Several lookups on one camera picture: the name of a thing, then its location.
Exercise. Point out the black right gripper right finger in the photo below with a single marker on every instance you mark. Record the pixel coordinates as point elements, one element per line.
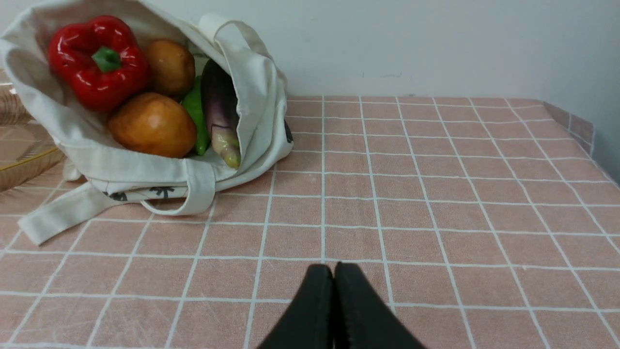
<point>363,320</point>

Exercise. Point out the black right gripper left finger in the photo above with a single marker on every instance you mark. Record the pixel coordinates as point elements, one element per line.
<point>306,322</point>

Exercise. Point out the red bell pepper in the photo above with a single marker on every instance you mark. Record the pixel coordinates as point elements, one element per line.
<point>101,62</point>

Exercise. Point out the white cloth tote bag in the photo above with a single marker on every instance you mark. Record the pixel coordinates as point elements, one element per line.
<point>115,175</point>

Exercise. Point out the pink grid tablecloth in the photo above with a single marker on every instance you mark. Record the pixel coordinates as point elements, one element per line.
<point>483,223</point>

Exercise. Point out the purple eggplant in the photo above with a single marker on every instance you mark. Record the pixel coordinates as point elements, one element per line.
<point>219,105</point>

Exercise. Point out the green pepper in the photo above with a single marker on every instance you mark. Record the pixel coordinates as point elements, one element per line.
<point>192,102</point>

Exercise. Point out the front brown potato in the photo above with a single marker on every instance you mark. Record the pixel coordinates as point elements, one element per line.
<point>154,124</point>

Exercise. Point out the brown potato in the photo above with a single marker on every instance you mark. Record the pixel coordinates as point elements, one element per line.
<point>172,66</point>
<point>154,124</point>

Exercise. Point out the rear brown potato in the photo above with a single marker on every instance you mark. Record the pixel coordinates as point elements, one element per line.
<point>172,66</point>

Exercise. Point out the glass plate with gold rim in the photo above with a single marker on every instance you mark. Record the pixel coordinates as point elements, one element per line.
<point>26,148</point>

